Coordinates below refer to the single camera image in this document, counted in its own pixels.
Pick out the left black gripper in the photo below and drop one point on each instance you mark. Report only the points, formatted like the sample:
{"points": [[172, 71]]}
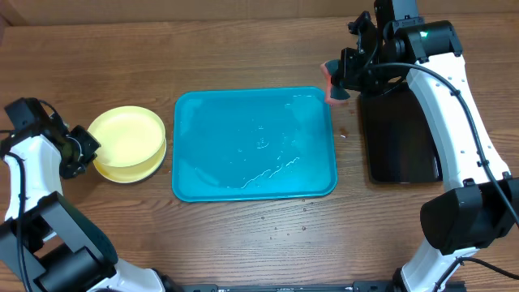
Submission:
{"points": [[81, 133]]}

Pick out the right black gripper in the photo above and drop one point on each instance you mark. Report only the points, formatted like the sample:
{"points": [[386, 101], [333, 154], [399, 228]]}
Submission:
{"points": [[348, 78]]}

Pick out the red and green sponge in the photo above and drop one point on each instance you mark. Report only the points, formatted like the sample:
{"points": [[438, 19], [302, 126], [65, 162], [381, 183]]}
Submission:
{"points": [[333, 95]]}

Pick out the yellow-green plate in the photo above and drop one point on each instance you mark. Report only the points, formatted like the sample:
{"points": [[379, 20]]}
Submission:
{"points": [[134, 173], [128, 135]]}

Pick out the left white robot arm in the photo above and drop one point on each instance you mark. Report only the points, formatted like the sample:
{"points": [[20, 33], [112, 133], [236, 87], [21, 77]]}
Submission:
{"points": [[45, 241]]}

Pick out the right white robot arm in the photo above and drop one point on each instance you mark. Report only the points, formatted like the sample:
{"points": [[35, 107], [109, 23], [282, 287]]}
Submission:
{"points": [[480, 201]]}

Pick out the black rectangular tray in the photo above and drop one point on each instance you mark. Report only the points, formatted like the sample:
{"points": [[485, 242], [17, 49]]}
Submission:
{"points": [[399, 145]]}

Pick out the teal plastic tray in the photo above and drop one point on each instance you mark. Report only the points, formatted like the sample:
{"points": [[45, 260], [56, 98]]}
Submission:
{"points": [[253, 144]]}

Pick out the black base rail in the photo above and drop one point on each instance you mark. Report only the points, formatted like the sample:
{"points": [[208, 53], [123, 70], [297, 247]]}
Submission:
{"points": [[284, 288]]}

